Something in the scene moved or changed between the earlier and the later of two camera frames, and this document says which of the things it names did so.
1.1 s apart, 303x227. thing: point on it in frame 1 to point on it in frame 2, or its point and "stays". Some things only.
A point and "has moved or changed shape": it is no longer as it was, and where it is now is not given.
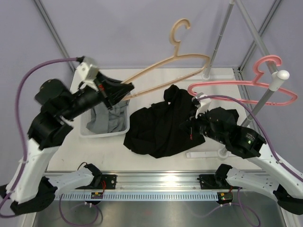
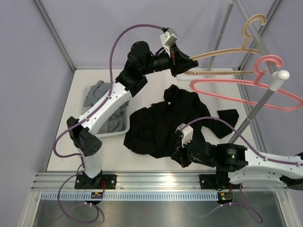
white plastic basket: [85, 118] stays
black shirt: [154, 130] stays
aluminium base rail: [153, 182] stays
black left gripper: [115, 90] to [180, 62]
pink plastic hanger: [258, 81] has moved or changed shape
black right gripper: [190, 126] to [179, 156]
